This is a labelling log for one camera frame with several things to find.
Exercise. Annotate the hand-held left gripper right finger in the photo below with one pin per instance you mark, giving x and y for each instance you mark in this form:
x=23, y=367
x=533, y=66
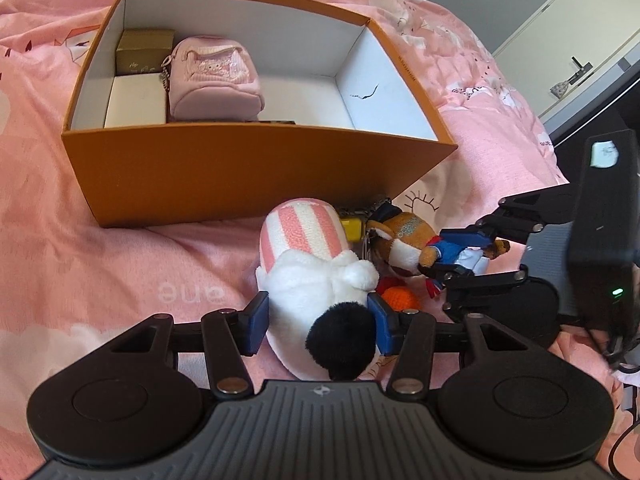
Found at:
x=380, y=327

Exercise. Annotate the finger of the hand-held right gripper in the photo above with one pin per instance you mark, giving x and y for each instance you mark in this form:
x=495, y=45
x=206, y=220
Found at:
x=480, y=286
x=465, y=236

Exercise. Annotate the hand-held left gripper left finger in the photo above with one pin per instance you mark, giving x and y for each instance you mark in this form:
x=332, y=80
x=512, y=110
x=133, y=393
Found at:
x=257, y=325

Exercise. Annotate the fox plush toy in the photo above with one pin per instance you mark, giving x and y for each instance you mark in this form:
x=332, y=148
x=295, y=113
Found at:
x=400, y=245

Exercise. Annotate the pink striped white plush toy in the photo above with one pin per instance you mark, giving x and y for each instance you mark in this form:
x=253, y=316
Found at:
x=310, y=270

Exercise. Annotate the orange cardboard box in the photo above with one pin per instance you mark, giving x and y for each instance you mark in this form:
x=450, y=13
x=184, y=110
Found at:
x=225, y=175

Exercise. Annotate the gold gift box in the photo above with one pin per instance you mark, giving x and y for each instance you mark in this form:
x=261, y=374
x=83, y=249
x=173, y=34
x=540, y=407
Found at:
x=140, y=52

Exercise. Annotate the orange crochet ball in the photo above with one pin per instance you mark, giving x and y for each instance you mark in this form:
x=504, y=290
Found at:
x=400, y=297

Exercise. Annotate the yellow small toy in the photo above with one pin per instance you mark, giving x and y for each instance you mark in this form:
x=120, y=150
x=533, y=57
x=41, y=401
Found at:
x=351, y=230

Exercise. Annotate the dark flat item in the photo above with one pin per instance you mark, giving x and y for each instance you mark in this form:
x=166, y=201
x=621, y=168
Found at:
x=277, y=122

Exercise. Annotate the white wardrobe door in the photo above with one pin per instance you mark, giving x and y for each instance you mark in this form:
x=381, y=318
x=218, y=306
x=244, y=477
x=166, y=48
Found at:
x=540, y=35

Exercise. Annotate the pink mini backpack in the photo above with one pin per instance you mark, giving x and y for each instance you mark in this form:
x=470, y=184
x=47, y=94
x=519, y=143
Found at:
x=215, y=90

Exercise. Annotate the pink printed blanket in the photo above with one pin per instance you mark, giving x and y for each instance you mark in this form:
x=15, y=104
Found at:
x=50, y=185

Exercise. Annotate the white small box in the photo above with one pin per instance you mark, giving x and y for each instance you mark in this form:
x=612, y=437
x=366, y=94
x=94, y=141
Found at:
x=135, y=100

